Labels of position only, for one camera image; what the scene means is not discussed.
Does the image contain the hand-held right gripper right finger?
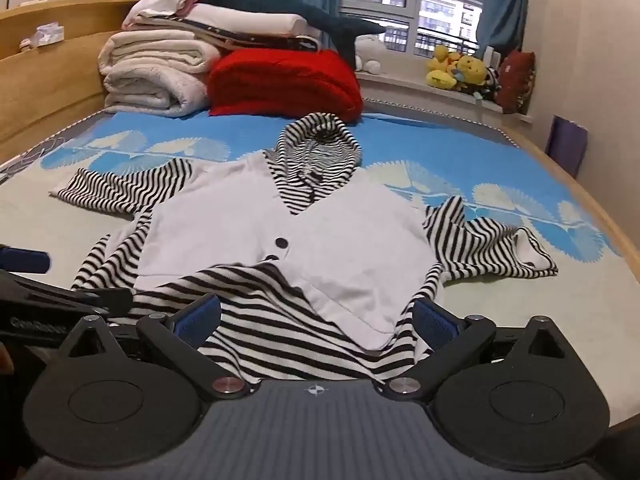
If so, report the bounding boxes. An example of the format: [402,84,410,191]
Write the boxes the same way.
[380,296,582,403]

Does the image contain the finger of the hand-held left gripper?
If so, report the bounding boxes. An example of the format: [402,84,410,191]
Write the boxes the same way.
[0,245,52,274]

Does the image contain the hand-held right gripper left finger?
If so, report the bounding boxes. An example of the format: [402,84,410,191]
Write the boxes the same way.
[59,293,247,403]

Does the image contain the striped hoodie with white vest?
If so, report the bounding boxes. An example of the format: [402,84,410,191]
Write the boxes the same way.
[50,112,560,382]

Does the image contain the blue and white printed mat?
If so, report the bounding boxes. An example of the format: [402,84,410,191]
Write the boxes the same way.
[0,107,640,431]

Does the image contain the purple bag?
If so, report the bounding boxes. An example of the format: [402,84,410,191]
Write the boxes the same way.
[545,115,588,178]

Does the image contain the white fluffy folded quilt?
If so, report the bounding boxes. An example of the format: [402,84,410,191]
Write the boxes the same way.
[97,30,223,118]

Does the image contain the tissue pack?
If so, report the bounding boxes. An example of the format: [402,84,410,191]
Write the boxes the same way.
[20,22,66,51]

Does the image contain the white window sill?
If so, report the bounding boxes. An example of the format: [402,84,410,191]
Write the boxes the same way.
[357,70,533,123]

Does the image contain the small striped plush toy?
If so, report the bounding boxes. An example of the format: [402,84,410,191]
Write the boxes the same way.
[482,67,502,102]

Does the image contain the red folded blanket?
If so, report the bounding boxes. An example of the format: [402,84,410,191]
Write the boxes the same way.
[206,49,365,123]

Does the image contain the yellow bear plush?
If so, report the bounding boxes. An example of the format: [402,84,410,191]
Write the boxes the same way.
[452,55,488,96]

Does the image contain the yellow duck plush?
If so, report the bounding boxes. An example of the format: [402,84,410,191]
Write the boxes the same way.
[426,45,458,91]

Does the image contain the red cushion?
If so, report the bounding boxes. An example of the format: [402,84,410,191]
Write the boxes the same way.
[497,50,537,115]

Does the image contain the white plush toy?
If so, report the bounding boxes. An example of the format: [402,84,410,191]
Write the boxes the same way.
[354,35,388,73]

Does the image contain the white folded sheets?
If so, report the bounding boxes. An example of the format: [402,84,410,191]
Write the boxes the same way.
[122,0,323,53]

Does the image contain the window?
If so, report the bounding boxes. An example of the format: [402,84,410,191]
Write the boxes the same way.
[340,0,491,61]

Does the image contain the teal shark plush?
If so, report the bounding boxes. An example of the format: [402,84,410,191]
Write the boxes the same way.
[202,0,386,71]

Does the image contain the wooden bed frame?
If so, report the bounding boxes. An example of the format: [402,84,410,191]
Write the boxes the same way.
[0,0,640,271]

